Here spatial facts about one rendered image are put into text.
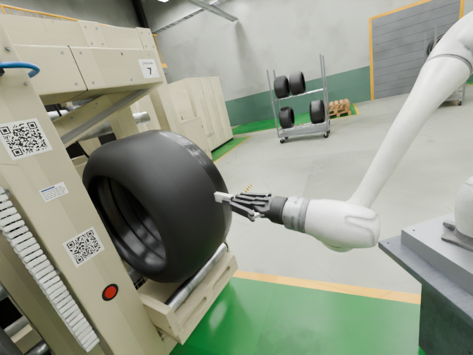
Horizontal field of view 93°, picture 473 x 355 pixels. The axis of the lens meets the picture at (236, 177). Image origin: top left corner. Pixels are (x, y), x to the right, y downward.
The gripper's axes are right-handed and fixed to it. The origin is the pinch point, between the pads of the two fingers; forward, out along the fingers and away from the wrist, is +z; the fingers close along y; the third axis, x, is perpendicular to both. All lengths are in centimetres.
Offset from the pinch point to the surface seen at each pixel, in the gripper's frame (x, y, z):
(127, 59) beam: -46, -20, 56
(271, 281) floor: 125, -74, 22
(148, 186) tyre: -9.8, 15.8, 13.0
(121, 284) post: 17.9, 28.9, 20.7
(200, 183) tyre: -5.6, 2.8, 6.2
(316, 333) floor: 118, -45, -22
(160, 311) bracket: 27.2, 25.9, 10.5
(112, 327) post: 26.9, 35.8, 19.4
